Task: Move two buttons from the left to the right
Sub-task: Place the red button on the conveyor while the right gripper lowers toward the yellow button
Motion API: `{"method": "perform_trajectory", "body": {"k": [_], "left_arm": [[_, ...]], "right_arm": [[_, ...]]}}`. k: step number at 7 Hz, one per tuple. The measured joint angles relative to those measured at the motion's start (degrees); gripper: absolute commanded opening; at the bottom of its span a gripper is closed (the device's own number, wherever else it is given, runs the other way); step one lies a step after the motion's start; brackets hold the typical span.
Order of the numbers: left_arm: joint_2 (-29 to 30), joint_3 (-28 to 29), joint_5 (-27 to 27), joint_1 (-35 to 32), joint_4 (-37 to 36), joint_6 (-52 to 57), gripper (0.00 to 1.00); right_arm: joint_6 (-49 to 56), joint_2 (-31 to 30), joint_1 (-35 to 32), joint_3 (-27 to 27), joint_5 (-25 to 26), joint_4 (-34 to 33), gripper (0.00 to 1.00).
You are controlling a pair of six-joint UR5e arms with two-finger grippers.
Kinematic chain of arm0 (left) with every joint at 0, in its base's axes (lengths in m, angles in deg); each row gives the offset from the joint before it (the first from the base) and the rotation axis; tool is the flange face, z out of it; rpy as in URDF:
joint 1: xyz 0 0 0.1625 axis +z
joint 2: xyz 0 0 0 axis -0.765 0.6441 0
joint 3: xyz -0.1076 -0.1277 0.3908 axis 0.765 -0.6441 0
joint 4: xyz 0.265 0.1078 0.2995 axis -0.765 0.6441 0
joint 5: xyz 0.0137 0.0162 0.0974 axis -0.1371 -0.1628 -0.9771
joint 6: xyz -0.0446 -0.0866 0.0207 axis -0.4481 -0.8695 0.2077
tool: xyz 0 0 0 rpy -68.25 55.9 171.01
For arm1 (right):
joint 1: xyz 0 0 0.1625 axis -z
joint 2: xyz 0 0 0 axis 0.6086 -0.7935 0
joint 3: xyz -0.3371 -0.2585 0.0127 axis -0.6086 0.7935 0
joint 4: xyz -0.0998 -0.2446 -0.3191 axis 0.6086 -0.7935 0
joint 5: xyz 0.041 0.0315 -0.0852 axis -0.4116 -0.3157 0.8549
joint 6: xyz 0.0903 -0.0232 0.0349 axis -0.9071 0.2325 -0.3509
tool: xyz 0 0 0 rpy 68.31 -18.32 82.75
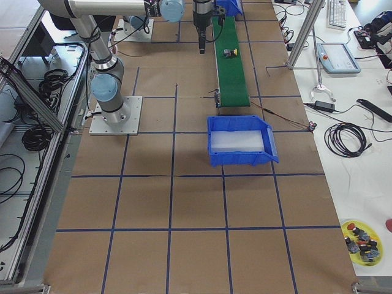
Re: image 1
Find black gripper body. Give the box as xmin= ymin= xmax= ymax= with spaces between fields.
xmin=192 ymin=0 xmax=212 ymax=54

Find yellow push button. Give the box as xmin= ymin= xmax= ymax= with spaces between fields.
xmin=223 ymin=48 xmax=238 ymax=58

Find blue bin with buttons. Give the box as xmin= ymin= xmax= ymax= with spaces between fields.
xmin=216 ymin=0 xmax=243 ymax=17

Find yellow plate of buttons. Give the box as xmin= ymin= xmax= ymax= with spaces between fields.
xmin=341 ymin=220 xmax=383 ymax=266

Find green conveyor belt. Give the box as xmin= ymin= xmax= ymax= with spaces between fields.
xmin=213 ymin=17 xmax=250 ymax=107

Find white foam pad destination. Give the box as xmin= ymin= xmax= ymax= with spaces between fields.
xmin=210 ymin=130 xmax=265 ymax=153

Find empty blue bin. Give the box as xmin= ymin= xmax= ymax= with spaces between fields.
xmin=207 ymin=115 xmax=279 ymax=167

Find white keyboard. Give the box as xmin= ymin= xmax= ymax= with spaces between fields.
xmin=326 ymin=0 xmax=347 ymax=30

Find teach pendant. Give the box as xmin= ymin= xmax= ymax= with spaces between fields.
xmin=316 ymin=42 xmax=361 ymax=74

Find black power adapter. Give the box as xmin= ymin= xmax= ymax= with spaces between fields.
xmin=314 ymin=100 xmax=335 ymax=113

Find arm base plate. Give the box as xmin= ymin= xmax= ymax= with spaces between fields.
xmin=89 ymin=96 xmax=143 ymax=135
xmin=114 ymin=18 xmax=154 ymax=42

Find aluminium frame post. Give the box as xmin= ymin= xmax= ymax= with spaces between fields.
xmin=287 ymin=0 xmax=324 ymax=69

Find red black conveyor wires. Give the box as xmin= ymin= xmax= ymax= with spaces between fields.
xmin=251 ymin=102 xmax=316 ymax=132

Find coiled black cable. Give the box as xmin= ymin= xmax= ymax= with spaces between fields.
xmin=323 ymin=122 xmax=373 ymax=159

